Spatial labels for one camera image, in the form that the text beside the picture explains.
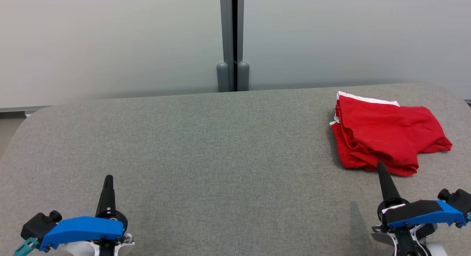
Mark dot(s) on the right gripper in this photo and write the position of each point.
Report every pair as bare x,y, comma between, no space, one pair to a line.
404,241

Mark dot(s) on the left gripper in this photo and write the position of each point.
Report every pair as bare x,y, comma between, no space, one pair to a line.
88,250

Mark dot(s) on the red shorts white bands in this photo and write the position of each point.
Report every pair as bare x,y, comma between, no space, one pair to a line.
368,130

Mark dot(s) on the red jersey shirt striped trim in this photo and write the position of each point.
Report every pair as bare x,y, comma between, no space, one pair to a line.
434,134

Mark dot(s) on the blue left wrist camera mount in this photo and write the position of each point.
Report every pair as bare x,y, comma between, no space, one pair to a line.
81,230

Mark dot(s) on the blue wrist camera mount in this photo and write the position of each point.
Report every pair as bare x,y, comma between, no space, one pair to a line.
81,230
423,211

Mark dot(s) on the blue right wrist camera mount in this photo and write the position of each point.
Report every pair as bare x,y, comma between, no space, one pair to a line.
423,211

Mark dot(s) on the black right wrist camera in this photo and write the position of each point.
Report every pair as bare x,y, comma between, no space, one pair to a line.
458,199

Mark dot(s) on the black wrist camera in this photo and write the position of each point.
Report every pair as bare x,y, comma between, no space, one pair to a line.
458,199
38,224

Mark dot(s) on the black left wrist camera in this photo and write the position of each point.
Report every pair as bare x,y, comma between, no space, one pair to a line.
38,224

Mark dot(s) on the grey metal partition post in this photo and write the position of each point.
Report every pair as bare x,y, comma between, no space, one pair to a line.
226,27
243,77

